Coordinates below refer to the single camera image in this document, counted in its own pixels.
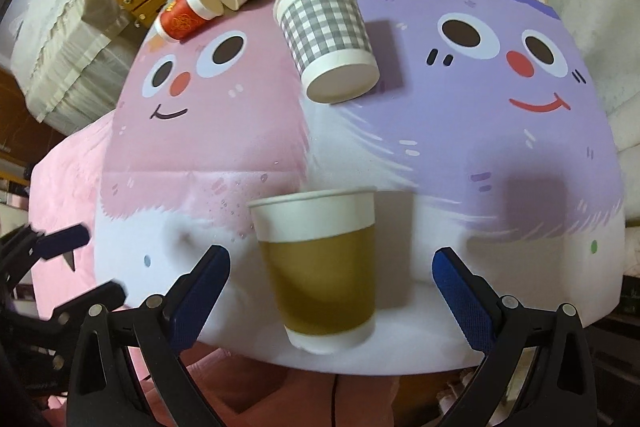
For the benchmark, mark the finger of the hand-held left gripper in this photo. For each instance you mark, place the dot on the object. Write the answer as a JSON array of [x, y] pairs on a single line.
[[62, 241], [95, 298]]

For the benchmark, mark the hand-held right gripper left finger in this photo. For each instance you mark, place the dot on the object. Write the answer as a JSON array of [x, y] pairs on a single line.
[[200, 299]]

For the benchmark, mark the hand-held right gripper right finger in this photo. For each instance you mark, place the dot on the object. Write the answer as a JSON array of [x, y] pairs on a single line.
[[465, 302]]

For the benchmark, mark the olive and white paper cup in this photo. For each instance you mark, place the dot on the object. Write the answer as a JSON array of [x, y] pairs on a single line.
[[320, 277]]

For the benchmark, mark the small red paper cup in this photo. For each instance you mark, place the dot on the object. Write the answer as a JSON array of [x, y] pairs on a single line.
[[177, 21]]

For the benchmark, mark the grey checked paper cup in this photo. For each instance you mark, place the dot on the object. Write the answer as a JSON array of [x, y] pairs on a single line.
[[325, 27]]

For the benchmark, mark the cartoon face printed cloth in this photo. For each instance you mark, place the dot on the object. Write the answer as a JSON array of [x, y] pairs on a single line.
[[400, 142]]

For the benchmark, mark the white lace cloth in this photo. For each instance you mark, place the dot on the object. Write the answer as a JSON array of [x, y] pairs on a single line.
[[60, 32]]

